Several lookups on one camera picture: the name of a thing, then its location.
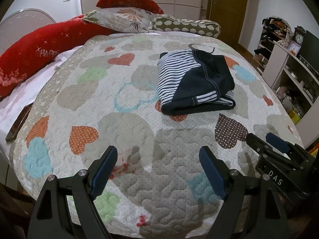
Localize dark mantel clock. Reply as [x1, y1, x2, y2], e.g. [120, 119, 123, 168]
[292, 25, 306, 45]

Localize white shelf unit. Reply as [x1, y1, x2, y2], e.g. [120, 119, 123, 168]
[255, 27, 318, 147]

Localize olive dotted bolster pillow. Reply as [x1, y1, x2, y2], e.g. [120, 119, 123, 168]
[150, 14, 221, 38]

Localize heart pattern quilt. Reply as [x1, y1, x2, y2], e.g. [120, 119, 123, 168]
[10, 34, 301, 238]

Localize floral grey pillow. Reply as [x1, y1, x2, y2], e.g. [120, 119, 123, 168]
[83, 7, 158, 33]

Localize black smartphone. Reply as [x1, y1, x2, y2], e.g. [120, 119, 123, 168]
[5, 103, 33, 142]

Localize long red pillow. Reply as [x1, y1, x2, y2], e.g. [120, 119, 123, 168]
[1, 15, 115, 97]

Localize navy striped pants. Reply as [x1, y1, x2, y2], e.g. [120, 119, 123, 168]
[157, 49, 236, 116]

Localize white pink bed sheet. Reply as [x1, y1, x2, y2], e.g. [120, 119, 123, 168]
[0, 46, 80, 160]

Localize round white headboard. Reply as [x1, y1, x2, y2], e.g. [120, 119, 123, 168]
[0, 8, 56, 55]

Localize wooden door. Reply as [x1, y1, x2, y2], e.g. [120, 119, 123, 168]
[210, 0, 248, 48]

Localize red pillow by wardrobe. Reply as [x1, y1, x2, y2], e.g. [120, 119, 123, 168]
[96, 0, 164, 14]

